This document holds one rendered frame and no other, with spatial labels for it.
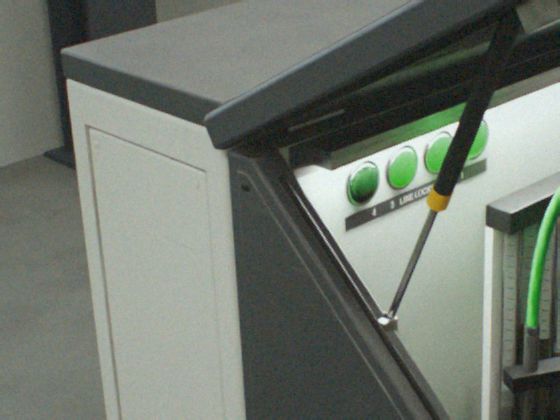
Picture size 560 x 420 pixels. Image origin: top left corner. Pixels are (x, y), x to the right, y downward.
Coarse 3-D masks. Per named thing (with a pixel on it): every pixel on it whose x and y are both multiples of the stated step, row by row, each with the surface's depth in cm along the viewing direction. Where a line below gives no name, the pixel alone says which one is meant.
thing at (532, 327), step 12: (552, 204) 149; (552, 216) 150; (540, 228) 152; (552, 228) 151; (540, 240) 152; (540, 252) 153; (540, 264) 154; (540, 276) 155; (540, 288) 156; (528, 300) 157; (528, 312) 157; (528, 324) 158
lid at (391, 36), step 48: (432, 0) 103; (480, 0) 100; (528, 0) 100; (336, 48) 113; (384, 48) 109; (432, 48) 114; (480, 48) 133; (240, 96) 125; (288, 96) 119; (336, 96) 123
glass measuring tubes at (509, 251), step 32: (512, 192) 161; (544, 192) 161; (512, 224) 157; (512, 256) 160; (512, 288) 162; (544, 288) 167; (512, 320) 164; (544, 320) 169; (512, 352) 166; (544, 352) 171; (512, 416) 170; (544, 416) 175
